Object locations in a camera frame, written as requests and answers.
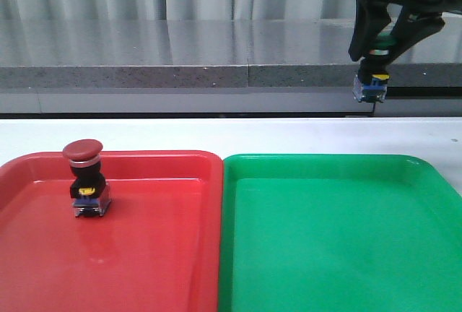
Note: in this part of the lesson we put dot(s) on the grey stone counter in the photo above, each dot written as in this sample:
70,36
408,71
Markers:
86,68

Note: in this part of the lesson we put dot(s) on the red mushroom push button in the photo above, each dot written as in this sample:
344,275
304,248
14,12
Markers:
90,192

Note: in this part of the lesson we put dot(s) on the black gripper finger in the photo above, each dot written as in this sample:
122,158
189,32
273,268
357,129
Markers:
371,18
408,29

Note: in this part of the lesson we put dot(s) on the green mushroom push button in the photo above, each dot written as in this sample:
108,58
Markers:
371,80

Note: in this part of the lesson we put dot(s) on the red plastic tray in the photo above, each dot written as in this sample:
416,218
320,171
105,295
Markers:
155,249

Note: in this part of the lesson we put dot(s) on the green plastic tray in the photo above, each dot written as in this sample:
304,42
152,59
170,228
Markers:
338,233

